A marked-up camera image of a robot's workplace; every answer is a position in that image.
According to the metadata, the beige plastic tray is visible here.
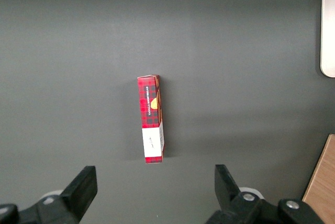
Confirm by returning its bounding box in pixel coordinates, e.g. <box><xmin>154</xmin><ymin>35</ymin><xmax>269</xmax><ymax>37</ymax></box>
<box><xmin>320</xmin><ymin>0</ymin><xmax>335</xmax><ymax>79</ymax></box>

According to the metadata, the wooden drawer cabinet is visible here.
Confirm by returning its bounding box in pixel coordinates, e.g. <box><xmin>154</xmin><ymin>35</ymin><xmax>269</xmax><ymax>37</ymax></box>
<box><xmin>302</xmin><ymin>133</ymin><xmax>335</xmax><ymax>224</ymax></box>

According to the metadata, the red plaid cookie box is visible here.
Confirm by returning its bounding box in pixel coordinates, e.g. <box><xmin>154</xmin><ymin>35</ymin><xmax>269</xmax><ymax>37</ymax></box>
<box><xmin>137</xmin><ymin>74</ymin><xmax>166</xmax><ymax>165</ymax></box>

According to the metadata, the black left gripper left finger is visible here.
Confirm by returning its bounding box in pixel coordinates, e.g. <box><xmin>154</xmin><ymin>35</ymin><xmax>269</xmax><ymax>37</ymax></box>
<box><xmin>0</xmin><ymin>165</ymin><xmax>98</xmax><ymax>224</ymax></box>

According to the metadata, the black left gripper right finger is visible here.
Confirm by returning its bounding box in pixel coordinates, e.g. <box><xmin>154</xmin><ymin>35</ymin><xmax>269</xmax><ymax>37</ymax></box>
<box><xmin>206</xmin><ymin>164</ymin><xmax>325</xmax><ymax>224</ymax></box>

